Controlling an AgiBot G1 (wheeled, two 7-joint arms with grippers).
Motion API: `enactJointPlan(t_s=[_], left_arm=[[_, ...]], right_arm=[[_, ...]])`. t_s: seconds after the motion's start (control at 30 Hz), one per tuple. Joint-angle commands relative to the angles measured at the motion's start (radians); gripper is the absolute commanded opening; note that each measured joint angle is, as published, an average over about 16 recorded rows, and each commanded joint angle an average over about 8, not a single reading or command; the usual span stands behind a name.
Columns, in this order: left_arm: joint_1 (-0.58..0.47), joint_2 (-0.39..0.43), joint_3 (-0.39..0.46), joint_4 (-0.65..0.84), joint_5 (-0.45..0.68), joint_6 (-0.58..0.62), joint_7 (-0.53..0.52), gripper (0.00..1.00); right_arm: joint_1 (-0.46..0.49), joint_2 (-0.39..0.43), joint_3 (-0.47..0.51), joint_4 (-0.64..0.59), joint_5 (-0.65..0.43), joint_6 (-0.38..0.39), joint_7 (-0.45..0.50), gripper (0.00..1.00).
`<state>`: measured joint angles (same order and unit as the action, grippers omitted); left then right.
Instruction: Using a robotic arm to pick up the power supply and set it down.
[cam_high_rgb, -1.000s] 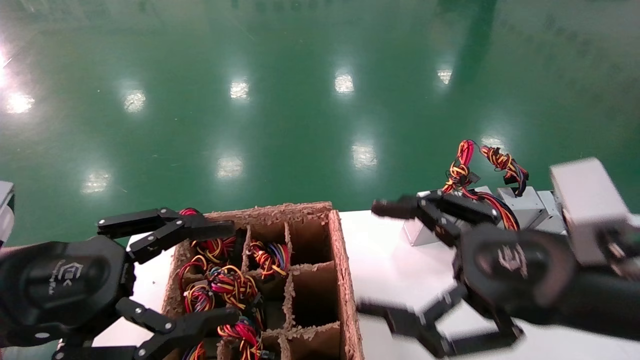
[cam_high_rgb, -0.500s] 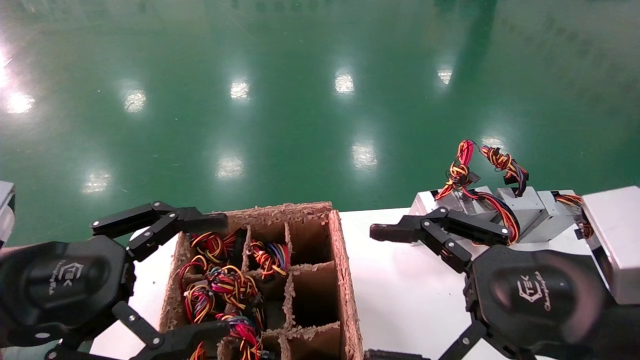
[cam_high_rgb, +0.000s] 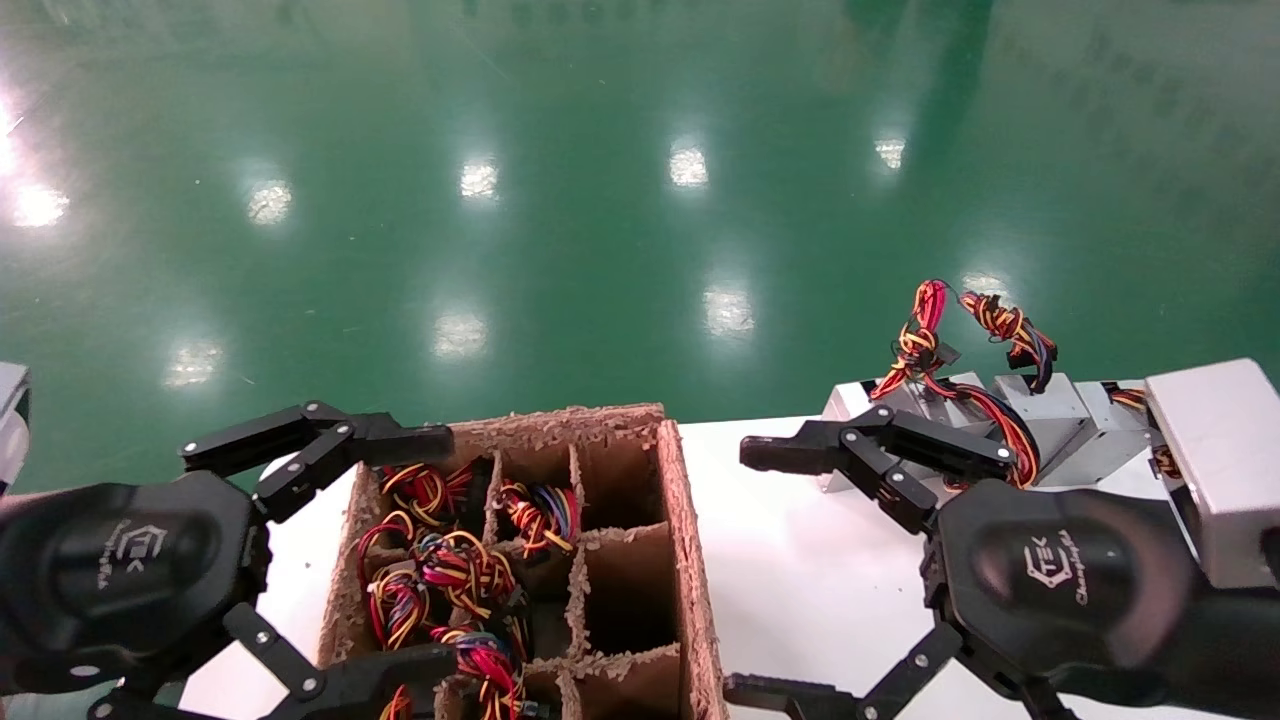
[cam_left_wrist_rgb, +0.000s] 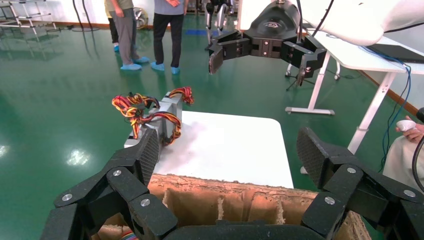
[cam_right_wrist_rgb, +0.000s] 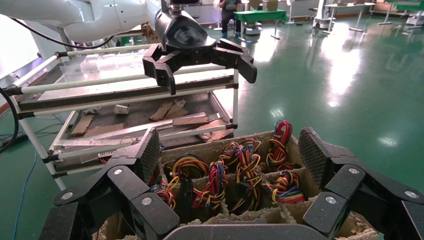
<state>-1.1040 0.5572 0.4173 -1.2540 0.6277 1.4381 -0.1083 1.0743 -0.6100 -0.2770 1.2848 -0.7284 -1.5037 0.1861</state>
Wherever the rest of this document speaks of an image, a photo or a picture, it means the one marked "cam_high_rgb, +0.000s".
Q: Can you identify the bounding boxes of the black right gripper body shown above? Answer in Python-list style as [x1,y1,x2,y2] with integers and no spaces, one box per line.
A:
[922,480,1280,716]

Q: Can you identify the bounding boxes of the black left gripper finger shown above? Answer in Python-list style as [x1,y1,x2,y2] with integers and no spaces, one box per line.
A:
[180,400,456,523]
[88,600,463,720]

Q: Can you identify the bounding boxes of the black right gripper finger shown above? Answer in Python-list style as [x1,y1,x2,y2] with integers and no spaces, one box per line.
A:
[740,405,1016,536]
[725,625,1076,720]

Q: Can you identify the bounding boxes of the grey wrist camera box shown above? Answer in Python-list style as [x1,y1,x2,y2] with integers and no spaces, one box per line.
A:
[1145,358,1280,591]
[0,362,31,493]

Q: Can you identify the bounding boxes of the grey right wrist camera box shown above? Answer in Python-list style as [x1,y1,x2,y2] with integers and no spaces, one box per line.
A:
[1145,358,1280,591]

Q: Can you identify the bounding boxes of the brown cardboard divider box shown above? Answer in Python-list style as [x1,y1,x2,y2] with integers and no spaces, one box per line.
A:
[318,403,729,720]

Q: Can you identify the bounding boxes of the wire bundles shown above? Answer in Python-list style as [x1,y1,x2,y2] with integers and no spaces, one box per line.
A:
[358,462,481,586]

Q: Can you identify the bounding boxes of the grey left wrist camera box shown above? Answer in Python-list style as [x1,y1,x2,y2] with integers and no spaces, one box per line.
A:
[0,362,31,493]

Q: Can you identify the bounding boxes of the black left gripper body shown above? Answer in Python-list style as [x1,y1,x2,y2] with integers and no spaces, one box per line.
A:
[0,470,271,696]

